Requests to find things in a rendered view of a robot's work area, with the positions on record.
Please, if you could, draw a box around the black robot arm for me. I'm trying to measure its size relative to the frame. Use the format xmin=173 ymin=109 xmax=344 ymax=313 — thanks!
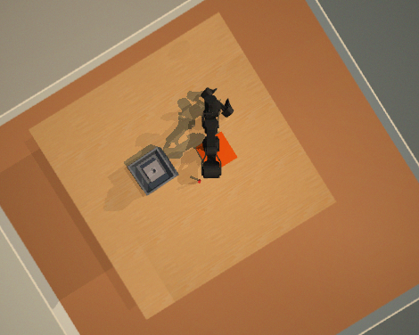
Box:
xmin=201 ymin=94 xmax=222 ymax=178

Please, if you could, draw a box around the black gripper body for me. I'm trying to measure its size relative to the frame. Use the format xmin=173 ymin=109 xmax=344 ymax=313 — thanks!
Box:
xmin=201 ymin=87 xmax=234 ymax=118

